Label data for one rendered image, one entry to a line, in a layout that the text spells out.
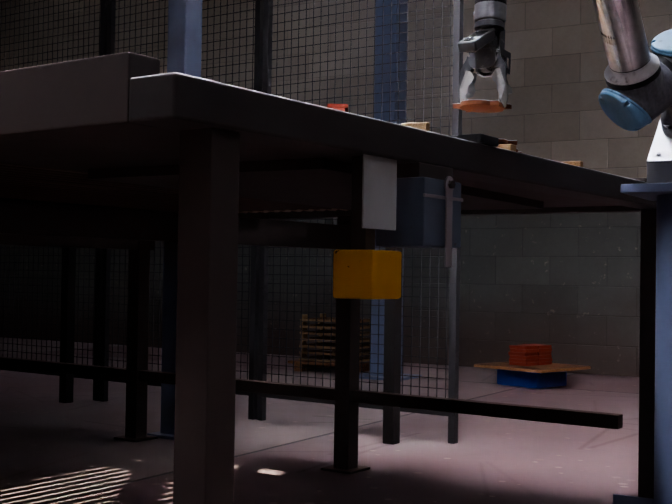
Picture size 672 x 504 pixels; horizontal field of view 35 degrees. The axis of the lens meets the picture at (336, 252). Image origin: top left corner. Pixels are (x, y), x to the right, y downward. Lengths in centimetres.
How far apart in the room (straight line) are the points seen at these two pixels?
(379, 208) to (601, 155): 572
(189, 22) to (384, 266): 274
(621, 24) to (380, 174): 71
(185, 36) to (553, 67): 383
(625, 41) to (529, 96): 539
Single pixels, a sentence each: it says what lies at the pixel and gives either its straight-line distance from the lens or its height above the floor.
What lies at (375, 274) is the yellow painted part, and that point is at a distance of 169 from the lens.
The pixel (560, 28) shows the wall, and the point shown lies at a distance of 766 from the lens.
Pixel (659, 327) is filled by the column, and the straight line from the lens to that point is 250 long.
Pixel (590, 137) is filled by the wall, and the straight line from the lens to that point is 746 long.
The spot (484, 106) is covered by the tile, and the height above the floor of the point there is 105.
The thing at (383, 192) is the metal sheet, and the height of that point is 80.
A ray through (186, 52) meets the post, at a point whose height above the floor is 153.
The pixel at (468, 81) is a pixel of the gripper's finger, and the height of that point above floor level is 112.
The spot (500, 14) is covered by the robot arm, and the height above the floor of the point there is 127.
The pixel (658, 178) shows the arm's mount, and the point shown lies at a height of 88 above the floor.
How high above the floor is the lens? 66
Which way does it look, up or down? 1 degrees up
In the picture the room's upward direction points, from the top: 1 degrees clockwise
